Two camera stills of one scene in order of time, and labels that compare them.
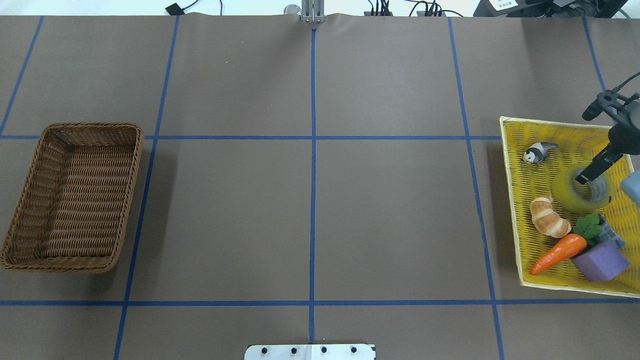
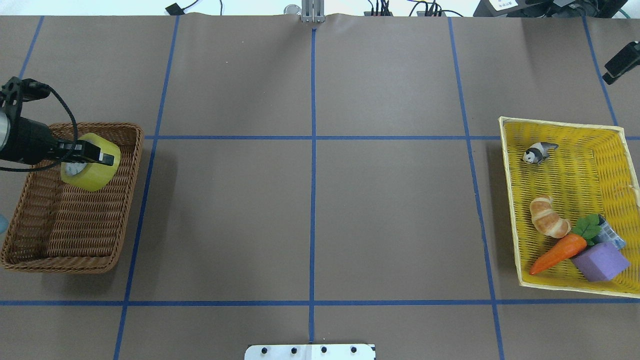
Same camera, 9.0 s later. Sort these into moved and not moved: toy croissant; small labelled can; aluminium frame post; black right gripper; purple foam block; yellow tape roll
Moved: black right gripper; yellow tape roll
Not moved: aluminium frame post; small labelled can; toy croissant; purple foam block
